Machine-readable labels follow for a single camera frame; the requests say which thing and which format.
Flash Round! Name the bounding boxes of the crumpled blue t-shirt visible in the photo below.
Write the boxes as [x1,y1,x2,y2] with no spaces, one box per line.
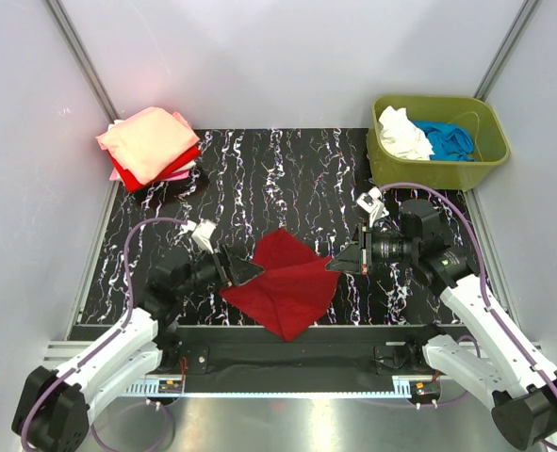
[414,121,475,162]

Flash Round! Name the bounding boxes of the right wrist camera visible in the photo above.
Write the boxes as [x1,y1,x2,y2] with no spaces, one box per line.
[356,187,389,227]

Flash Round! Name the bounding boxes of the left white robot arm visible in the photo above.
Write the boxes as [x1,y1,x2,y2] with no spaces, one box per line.
[11,244,264,451]

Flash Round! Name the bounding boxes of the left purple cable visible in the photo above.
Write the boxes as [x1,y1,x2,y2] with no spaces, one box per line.
[22,217,194,451]

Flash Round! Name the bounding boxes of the aluminium frame post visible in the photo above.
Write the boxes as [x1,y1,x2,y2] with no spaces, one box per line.
[474,0,542,102]
[42,0,120,122]

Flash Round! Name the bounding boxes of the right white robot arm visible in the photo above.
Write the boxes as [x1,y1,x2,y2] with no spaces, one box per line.
[326,193,557,450]

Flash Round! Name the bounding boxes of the olive green plastic bin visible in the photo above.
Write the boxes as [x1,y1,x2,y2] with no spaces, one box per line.
[367,94,510,191]

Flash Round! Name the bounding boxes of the folded pink t-shirt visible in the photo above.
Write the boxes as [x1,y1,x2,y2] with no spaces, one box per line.
[109,110,197,182]

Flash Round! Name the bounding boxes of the folded red t-shirt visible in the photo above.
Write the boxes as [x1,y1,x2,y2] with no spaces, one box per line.
[109,146,201,193]

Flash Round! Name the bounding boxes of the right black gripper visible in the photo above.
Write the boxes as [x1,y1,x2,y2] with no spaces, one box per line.
[325,223,418,275]

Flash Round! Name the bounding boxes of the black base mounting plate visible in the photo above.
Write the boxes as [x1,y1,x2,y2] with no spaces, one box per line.
[145,324,461,395]

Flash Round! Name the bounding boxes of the folded peach t-shirt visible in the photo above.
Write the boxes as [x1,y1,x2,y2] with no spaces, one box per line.
[96,106,199,184]

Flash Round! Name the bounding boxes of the dark red t-shirt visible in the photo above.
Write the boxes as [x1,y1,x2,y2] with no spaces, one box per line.
[221,229,339,342]

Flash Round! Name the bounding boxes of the right aluminium frame post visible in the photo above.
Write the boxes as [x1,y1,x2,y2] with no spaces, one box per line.
[474,0,542,102]

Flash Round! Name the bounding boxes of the crumpled white t-shirt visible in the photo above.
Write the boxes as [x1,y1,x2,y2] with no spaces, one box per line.
[378,105,434,161]

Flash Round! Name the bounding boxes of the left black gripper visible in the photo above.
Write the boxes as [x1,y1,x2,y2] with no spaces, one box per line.
[176,244,263,298]

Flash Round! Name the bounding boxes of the left aluminium frame post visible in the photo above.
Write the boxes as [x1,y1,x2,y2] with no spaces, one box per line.
[42,0,120,122]

